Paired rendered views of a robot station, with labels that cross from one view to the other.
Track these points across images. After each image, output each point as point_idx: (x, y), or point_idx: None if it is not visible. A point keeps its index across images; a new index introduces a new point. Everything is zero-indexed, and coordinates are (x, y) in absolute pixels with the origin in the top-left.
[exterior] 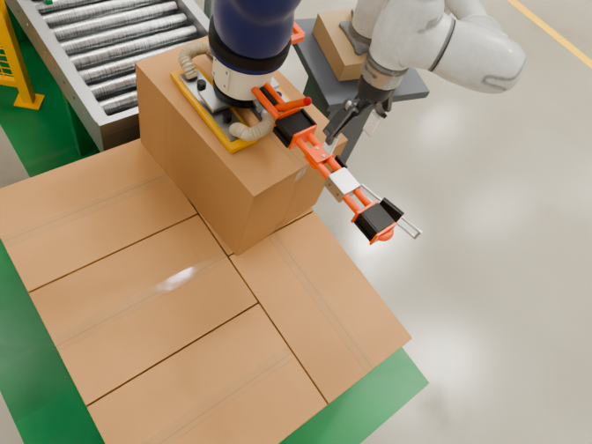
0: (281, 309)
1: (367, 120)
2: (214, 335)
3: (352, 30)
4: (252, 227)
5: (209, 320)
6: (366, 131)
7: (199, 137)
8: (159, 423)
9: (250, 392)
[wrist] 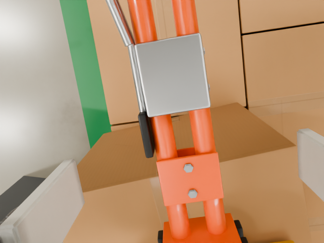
0: (220, 13)
1: (63, 235)
2: (312, 17)
3: None
4: (239, 118)
5: (308, 37)
6: (78, 186)
7: None
8: None
9: None
